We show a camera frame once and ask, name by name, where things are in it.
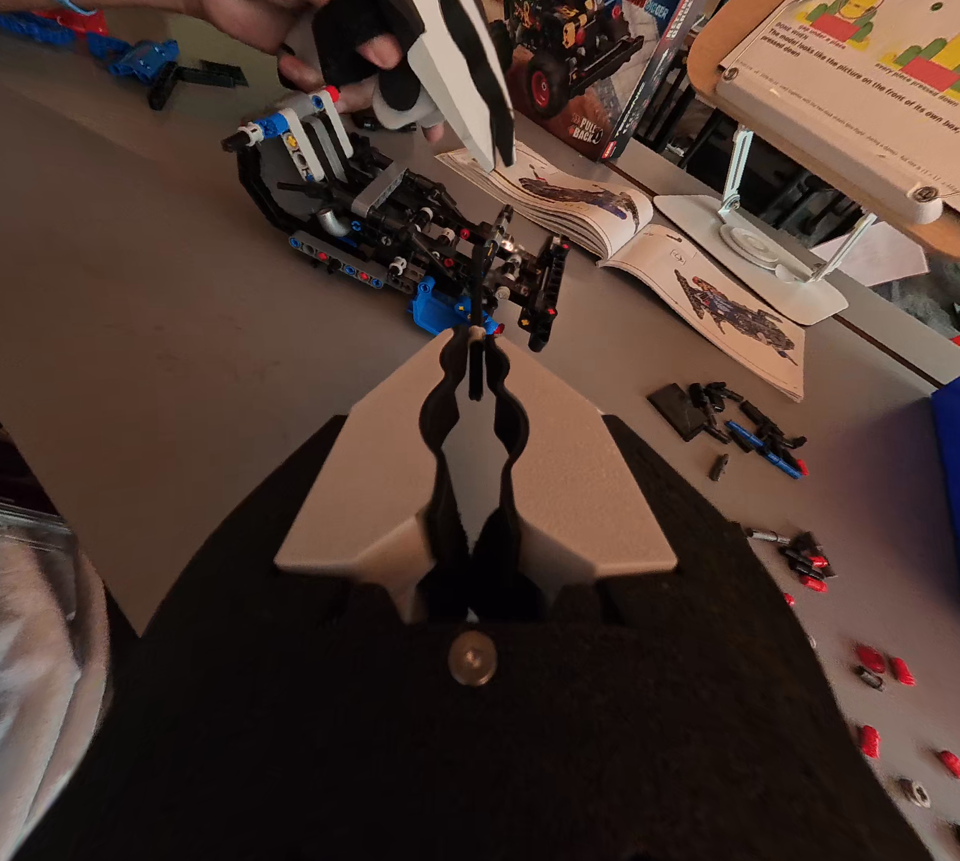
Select blue storage bin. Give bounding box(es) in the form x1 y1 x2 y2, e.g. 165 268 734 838
930 388 960 540

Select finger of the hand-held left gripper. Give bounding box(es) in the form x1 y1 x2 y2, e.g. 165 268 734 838
441 0 519 168
378 0 501 172

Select lego set box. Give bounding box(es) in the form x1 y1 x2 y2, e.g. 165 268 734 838
472 0 726 162

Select blue lego connector piece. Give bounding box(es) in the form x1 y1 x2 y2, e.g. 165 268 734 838
105 39 181 79

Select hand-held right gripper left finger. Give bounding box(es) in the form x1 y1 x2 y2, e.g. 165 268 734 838
272 327 471 624

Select black and blue lego car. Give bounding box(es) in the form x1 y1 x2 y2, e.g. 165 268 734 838
221 84 575 354

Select lego instruction booklet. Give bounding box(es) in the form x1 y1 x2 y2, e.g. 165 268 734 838
435 141 808 403

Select black lego beam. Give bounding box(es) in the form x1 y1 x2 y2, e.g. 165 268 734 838
147 60 249 111

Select scattered small lego pieces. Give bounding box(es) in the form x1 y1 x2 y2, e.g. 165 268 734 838
686 381 960 813

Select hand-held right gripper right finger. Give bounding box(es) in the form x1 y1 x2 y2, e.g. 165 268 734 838
483 334 680 597

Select black square lego panel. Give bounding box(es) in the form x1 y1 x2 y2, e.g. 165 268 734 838
647 383 711 443

